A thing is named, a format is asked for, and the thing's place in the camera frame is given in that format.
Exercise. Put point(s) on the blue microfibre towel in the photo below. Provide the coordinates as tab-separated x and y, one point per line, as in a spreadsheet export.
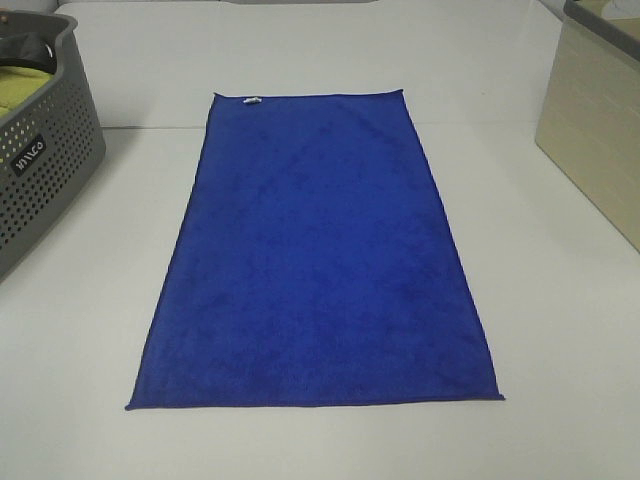
314	266

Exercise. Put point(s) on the grey perforated laundry basket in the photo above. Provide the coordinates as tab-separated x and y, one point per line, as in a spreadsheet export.
50	145

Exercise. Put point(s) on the beige plastic storage bin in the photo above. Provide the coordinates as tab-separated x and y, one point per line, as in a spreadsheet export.
589	124

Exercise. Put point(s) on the yellow-green cloth in basket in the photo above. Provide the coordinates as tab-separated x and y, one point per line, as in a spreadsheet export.
18	84

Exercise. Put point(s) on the black item in basket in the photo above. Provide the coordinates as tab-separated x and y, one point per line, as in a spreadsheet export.
28	50

